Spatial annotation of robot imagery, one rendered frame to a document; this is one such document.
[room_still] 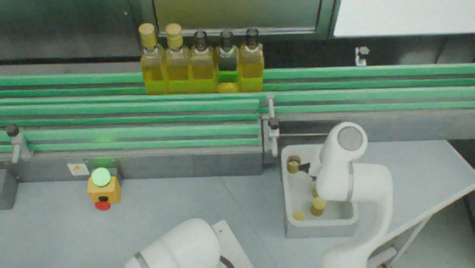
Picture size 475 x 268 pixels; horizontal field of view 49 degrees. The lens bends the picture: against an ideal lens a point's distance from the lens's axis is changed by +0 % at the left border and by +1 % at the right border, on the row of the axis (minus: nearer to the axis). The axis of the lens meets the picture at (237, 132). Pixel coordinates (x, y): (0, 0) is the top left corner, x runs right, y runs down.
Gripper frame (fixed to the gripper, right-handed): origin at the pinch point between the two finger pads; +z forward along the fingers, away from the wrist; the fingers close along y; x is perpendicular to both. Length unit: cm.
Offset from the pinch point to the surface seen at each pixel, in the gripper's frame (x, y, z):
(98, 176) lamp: 0, 56, 3
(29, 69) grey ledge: -32, 79, 9
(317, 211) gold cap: 8.1, 1.4, 7.0
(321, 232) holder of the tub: 13.3, 0.6, 7.3
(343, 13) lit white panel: -38.5, -5.1, -8.8
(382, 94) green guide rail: -19.8, -15.2, -1.6
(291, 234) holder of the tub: 13.6, 8.1, 7.7
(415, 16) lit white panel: -38.5, -23.5, -7.1
